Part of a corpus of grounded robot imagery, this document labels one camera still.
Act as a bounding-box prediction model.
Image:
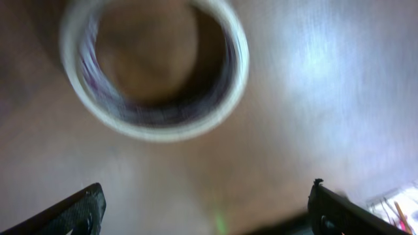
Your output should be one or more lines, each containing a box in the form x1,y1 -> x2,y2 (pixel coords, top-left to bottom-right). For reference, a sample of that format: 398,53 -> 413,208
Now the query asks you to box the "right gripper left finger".
2,183 -> 106,235

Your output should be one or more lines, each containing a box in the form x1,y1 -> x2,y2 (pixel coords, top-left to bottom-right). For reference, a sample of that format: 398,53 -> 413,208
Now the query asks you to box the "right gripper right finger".
308,178 -> 408,235

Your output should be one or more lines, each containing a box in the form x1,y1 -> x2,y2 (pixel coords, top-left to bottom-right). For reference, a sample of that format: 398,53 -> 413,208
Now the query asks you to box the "white masking tape roll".
59,1 -> 249,142

